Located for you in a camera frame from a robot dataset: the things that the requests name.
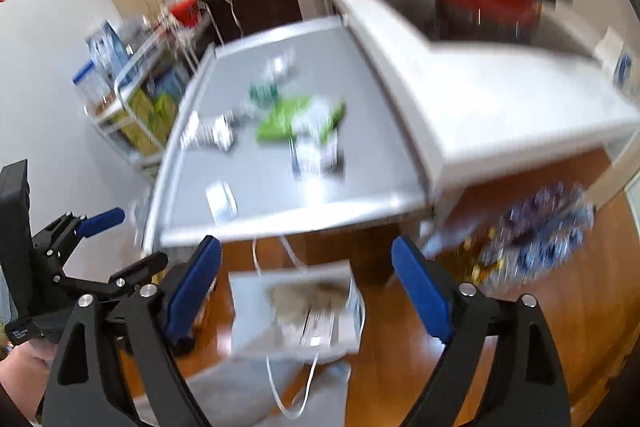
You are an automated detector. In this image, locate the clear bag with green label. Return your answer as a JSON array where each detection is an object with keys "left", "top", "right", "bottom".
[{"left": 248, "top": 80, "right": 280, "bottom": 108}]

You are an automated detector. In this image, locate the small white printed packet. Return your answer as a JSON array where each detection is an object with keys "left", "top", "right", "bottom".
[{"left": 290, "top": 130, "right": 342, "bottom": 180}]

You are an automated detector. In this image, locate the blue patterned bag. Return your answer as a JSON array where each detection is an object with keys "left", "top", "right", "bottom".
[{"left": 454, "top": 182, "right": 594, "bottom": 291}]

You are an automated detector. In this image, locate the person's hand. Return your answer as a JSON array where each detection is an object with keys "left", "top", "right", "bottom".
[{"left": 1, "top": 339, "right": 58, "bottom": 423}]

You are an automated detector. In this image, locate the white wire storage rack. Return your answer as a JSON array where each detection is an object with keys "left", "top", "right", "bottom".
[{"left": 73, "top": 0, "right": 215, "bottom": 182}]

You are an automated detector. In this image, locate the silver foil wrapper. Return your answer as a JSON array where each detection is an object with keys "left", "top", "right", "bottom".
[{"left": 180, "top": 110, "right": 235, "bottom": 153}]

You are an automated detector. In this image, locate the crumpled clear plastic wrap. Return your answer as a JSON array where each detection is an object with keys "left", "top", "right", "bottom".
[{"left": 264, "top": 50, "right": 296, "bottom": 82}]

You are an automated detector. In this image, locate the green Jagabee snack bag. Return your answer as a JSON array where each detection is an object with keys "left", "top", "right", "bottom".
[{"left": 256, "top": 95, "right": 346, "bottom": 143}]

